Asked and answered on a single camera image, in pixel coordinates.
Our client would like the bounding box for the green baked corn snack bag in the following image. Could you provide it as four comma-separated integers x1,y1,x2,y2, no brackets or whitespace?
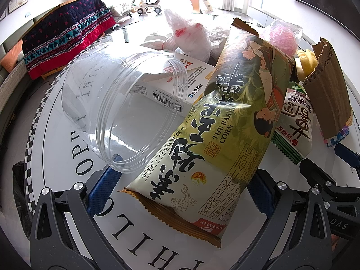
124,19,295,248

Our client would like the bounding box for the clear bag with pink contents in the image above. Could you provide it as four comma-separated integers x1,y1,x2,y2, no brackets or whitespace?
264,19,303,57

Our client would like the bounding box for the black trash bag bin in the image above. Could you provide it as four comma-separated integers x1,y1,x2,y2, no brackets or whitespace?
12,161,32,239

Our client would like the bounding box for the green white snack packet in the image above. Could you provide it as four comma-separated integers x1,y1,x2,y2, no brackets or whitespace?
271,81,314,164

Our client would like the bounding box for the brown corrugated cardboard piece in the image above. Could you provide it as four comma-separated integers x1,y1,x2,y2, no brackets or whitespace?
303,38,353,147

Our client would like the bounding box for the clear plastic jar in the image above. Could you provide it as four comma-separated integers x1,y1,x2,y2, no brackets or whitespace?
62,41,184,174

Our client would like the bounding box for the green grey sofa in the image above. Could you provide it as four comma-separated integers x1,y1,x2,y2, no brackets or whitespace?
0,39,32,119

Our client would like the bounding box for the white cardboard box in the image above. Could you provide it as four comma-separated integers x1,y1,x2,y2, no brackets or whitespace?
130,51,214,117

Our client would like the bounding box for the orange cushion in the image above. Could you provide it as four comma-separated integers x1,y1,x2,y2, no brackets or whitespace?
1,40,23,72

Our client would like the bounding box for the table with patterned blanket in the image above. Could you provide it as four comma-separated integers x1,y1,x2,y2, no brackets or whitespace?
22,0,115,80

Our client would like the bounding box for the white red plastic bag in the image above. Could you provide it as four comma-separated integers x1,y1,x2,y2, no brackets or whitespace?
142,9,230,63

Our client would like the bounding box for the toy ride-on airplane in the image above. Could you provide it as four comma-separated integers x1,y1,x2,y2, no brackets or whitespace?
137,0,162,15

